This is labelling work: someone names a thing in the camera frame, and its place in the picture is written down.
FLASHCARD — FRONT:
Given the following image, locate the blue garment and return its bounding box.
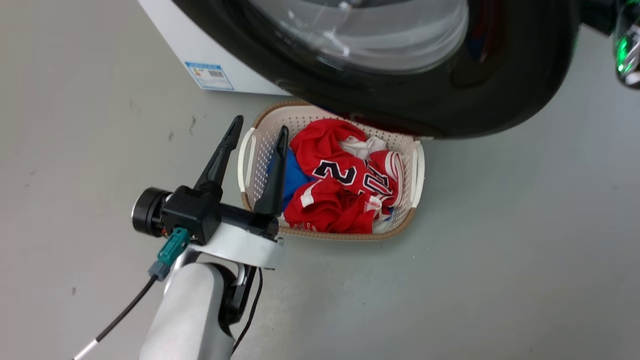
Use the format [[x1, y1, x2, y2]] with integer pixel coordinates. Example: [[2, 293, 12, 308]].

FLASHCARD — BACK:
[[267, 147, 317, 212]]

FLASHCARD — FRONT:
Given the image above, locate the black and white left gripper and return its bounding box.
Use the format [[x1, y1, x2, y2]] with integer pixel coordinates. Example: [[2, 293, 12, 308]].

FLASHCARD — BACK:
[[131, 115, 290, 271]]

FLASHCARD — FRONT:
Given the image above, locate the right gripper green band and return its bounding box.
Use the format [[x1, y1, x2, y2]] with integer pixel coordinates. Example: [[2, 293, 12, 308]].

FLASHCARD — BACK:
[[580, 0, 640, 91]]

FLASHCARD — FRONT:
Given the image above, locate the white garment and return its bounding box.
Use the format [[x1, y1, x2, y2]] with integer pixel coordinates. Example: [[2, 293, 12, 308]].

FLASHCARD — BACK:
[[339, 135, 389, 161]]

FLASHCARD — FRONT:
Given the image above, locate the black round washing machine door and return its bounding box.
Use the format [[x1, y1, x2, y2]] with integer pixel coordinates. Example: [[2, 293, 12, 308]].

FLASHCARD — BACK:
[[172, 0, 582, 140]]

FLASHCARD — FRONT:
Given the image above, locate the black cable with teal plug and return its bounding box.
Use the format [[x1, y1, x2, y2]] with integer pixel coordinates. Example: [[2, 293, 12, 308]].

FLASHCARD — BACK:
[[72, 227, 191, 360]]

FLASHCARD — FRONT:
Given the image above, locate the thin black cable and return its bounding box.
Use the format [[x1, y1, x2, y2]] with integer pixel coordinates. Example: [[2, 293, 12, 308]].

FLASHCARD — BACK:
[[231, 267, 264, 355]]

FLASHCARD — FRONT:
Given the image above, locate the white washing machine body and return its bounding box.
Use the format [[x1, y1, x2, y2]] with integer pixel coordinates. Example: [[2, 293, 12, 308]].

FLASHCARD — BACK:
[[137, 0, 292, 96]]

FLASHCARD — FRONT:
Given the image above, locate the red basketball jersey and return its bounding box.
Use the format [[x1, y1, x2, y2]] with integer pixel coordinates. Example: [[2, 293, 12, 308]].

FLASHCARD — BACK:
[[282, 118, 406, 235]]

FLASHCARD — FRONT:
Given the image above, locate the blue energy label sticker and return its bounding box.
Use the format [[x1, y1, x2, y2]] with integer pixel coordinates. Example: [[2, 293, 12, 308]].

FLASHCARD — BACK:
[[184, 61, 235, 92]]

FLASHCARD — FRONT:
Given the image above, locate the white perforated laundry basket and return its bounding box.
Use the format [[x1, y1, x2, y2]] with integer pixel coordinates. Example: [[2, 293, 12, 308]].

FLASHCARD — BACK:
[[237, 99, 426, 242]]

